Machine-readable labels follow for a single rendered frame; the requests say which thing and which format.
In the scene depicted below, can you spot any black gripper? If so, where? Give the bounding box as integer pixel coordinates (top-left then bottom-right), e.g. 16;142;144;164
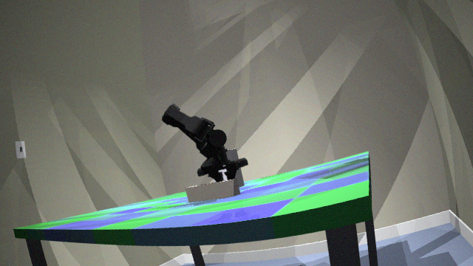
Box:
197;146;248;183

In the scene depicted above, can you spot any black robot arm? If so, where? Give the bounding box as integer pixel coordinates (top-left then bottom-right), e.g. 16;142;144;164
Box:
162;103;227;174

